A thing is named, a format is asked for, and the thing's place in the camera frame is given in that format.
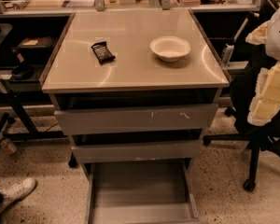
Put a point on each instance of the black box with label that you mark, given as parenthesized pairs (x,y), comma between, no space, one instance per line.
(36,50)

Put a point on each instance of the black round device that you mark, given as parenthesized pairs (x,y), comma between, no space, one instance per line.
(23,70)

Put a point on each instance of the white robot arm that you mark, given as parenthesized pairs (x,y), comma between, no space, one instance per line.
(272,45)

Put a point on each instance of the black office chair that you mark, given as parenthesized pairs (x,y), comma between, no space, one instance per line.
(242,90)

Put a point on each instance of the white sneaker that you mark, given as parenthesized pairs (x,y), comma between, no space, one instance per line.
(16,192)

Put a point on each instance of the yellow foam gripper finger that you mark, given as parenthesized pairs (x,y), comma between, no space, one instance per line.
(266,102)
(259,35)

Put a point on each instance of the top grey drawer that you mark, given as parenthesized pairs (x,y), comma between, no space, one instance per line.
(136,119)

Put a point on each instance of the white paper bowl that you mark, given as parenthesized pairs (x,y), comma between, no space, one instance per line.
(170,48)

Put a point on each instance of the white bottle black cap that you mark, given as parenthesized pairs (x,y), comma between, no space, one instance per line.
(227,51)

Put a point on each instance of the black rxbar chocolate wrapper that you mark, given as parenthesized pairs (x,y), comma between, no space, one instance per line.
(102,52)

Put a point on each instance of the plastic bottle on floor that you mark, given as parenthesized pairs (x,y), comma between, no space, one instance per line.
(7,145)

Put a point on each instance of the black desk frame leg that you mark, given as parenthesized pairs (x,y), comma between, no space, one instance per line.
(32,132)

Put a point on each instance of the middle grey drawer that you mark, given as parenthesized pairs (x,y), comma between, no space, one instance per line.
(138,151)

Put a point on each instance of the open bottom grey drawer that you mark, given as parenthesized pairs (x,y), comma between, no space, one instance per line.
(140,192)

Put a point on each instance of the grey drawer cabinet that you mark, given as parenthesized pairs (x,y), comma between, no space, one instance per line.
(136,77)

